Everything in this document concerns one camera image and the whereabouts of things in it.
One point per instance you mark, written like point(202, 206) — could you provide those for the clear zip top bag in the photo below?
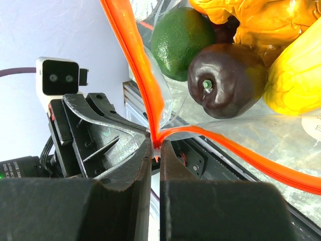
point(283, 150)

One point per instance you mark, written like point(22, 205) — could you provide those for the purple grape bunch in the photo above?
point(225, 32)

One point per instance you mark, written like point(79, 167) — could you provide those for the yellow squash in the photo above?
point(293, 86)

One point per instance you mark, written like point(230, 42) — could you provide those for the dark purple plum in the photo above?
point(226, 79)

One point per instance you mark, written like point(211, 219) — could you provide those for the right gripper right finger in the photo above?
point(193, 209)

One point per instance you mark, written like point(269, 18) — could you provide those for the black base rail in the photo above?
point(217, 163)

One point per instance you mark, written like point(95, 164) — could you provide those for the green lime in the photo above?
point(177, 38)

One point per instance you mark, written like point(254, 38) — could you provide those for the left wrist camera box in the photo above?
point(56, 77)

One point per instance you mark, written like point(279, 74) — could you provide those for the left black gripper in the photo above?
point(87, 138)

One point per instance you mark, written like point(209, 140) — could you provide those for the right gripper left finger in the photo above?
point(114, 208)

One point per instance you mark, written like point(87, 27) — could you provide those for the orange ginger root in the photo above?
point(267, 27)

